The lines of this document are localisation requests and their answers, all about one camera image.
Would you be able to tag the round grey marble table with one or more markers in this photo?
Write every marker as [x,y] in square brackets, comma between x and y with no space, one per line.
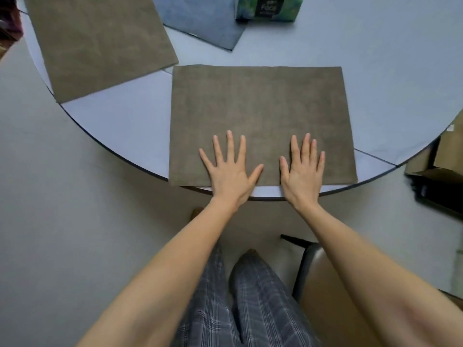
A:
[379,68]

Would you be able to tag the cardboard box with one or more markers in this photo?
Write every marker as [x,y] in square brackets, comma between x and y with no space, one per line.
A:
[448,151]

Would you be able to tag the brown placemat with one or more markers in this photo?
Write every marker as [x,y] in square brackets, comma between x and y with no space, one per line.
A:
[260,104]
[97,43]

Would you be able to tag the person's right forearm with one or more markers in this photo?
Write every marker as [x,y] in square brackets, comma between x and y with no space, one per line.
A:
[379,278]

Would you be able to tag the person's left hand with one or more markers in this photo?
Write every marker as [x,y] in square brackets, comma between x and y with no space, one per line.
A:
[229,180]

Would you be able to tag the brown leather chair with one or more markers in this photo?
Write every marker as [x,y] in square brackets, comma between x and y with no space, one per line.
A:
[325,303]

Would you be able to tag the person's right hand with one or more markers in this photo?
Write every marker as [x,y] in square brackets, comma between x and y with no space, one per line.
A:
[302,180]

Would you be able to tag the stack of placemats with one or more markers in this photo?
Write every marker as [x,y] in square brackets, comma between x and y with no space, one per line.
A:
[202,18]

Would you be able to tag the blue green tissue pack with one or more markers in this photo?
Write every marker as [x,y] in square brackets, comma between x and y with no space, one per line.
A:
[267,8]

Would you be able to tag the person's left forearm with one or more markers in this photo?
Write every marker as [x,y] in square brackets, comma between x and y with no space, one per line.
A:
[162,278]

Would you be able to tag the person's right foot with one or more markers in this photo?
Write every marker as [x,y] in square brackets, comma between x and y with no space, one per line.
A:
[252,252]

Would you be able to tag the black metal rack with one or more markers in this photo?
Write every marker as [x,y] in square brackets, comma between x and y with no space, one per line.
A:
[437,195]

